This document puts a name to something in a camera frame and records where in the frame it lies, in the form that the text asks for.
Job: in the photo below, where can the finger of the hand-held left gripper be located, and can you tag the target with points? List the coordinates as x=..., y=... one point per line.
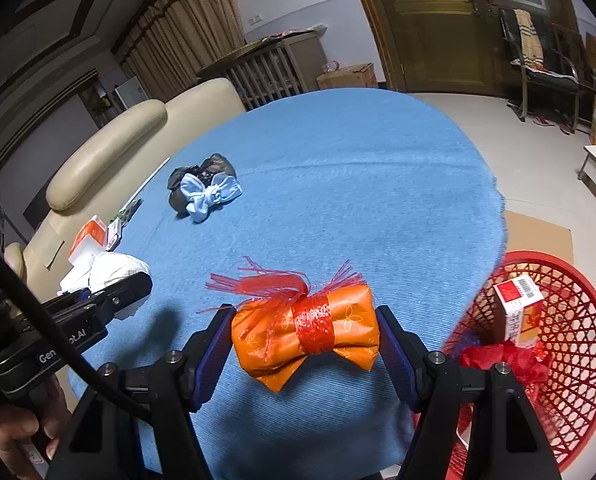
x=65, y=300
x=128, y=287

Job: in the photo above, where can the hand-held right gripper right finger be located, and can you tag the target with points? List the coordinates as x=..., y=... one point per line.
x=395, y=355

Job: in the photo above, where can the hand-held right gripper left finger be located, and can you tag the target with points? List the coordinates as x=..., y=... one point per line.
x=210, y=355

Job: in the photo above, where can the white plastic bag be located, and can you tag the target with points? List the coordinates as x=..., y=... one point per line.
x=113, y=267

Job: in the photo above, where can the orange packet with red mesh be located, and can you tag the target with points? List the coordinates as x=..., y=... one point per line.
x=278, y=340

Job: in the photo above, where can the red plastic bag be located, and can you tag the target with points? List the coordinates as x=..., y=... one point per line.
x=503, y=360

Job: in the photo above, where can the red orange carton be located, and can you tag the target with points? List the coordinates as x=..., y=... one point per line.
x=520, y=310

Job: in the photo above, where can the red plastic basket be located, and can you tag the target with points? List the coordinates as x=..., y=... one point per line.
x=568, y=360

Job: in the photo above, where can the person's left hand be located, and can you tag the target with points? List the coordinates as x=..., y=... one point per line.
x=8, y=425

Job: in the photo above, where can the small red white packet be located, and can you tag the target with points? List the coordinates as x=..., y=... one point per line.
x=114, y=232

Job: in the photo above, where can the orange white box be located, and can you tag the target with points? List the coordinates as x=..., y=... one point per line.
x=90, y=240

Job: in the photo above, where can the green patterned wrapper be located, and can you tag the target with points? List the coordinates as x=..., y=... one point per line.
x=128, y=210

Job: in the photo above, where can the white stick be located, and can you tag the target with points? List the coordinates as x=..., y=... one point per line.
x=145, y=185

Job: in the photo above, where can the light blue tied bag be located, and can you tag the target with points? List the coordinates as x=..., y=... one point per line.
x=208, y=195

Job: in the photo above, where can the black plastic bag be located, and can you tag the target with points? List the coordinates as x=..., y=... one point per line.
x=213, y=167

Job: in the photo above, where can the beige leather sofa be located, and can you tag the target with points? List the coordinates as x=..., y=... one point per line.
x=128, y=135

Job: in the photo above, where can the blue tablecloth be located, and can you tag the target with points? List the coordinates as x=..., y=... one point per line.
x=328, y=185

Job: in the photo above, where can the cardboard sheet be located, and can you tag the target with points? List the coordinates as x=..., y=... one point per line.
x=538, y=235

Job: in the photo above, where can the white panel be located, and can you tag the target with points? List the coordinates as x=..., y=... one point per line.
x=133, y=92

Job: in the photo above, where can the wooden crib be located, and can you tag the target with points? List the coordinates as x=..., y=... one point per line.
x=273, y=70

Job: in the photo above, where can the beige curtain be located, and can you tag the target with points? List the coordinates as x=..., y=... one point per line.
x=188, y=30

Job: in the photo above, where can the red slippers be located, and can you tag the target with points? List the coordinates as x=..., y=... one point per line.
x=553, y=124

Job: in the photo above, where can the clear plastic container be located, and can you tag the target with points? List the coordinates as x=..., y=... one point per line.
x=332, y=66

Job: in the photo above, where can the wooden double door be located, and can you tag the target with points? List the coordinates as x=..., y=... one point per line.
x=443, y=25

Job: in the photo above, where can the plaid scarf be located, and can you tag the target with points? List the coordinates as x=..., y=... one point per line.
x=528, y=40

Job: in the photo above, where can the white wall outlet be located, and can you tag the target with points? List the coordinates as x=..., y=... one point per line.
x=254, y=20

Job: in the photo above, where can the black metal-frame chair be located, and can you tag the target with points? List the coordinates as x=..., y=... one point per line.
x=543, y=70

